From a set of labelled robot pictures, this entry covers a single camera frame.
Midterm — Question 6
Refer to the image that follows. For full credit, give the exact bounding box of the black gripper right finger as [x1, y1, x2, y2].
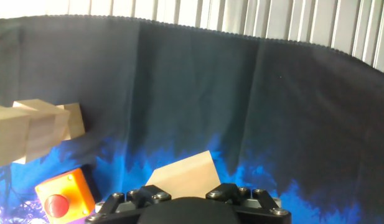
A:
[205, 182, 293, 224]

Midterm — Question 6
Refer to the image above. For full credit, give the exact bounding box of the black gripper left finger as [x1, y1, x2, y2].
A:
[84, 184, 173, 224]

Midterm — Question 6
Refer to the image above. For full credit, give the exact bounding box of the plain wooden cube block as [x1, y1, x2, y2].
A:
[56, 102, 87, 141]
[0, 104, 32, 170]
[11, 98, 71, 165]
[145, 150, 222, 200]

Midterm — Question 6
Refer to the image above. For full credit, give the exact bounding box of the orange box with red button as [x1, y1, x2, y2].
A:
[34, 167, 96, 224]

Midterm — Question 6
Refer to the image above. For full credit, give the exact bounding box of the blue black landscape cloth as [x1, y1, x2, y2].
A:
[0, 14, 384, 224]

